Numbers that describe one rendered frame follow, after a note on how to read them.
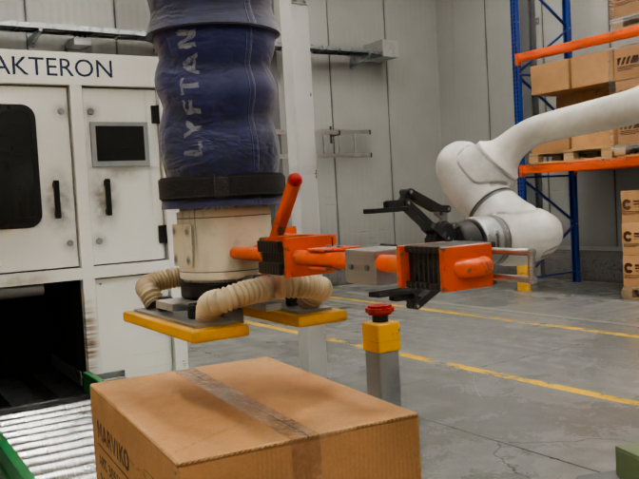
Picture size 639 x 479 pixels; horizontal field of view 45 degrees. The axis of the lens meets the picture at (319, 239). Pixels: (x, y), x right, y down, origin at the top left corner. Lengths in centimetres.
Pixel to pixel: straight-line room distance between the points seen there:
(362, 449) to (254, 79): 63
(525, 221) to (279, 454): 60
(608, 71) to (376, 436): 851
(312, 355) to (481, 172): 304
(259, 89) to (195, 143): 14
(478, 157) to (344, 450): 61
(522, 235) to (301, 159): 301
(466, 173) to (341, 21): 1090
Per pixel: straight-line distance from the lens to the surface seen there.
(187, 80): 135
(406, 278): 93
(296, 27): 445
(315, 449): 121
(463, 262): 87
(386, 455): 127
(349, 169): 1206
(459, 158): 152
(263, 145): 135
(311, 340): 441
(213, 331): 124
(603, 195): 1120
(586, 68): 977
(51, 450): 275
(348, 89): 1220
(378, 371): 187
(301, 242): 116
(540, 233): 145
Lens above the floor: 130
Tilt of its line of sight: 3 degrees down
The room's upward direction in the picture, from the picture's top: 3 degrees counter-clockwise
